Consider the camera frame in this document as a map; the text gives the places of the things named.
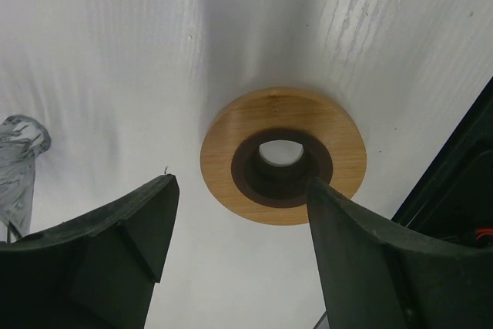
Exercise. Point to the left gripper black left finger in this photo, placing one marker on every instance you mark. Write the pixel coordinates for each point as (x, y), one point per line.
(98, 270)

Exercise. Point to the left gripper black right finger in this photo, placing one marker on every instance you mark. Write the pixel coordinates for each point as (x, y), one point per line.
(376, 273)

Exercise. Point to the grey swirled glass dripper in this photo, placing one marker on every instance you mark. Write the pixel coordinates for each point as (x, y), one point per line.
(23, 140)

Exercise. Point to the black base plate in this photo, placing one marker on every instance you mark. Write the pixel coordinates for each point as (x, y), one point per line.
(452, 201)

